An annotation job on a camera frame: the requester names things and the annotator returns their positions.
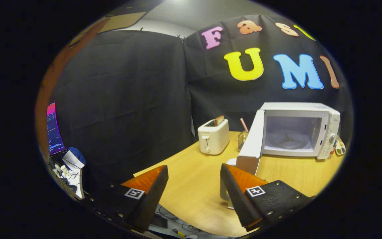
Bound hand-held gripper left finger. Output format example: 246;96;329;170
88;165;169;232

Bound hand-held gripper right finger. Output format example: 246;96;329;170
220;163;312;232

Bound white microwave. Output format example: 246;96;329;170
236;102;341;176

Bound white toaster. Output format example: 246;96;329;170
197;119;230;155

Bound blue cloth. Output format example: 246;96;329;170
68;147;86;165

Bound white paper sheet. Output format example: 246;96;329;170
62;150;85;170

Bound white sectioned condiment dish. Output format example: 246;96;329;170
335;139;346;156

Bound computer monitor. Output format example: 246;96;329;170
46;102;67;156

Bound brown cardboard sheet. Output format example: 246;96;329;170
70;12;147;45

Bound black cables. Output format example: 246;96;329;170
150;205;205;238

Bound wire mesh basket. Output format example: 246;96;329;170
238;130;248;150

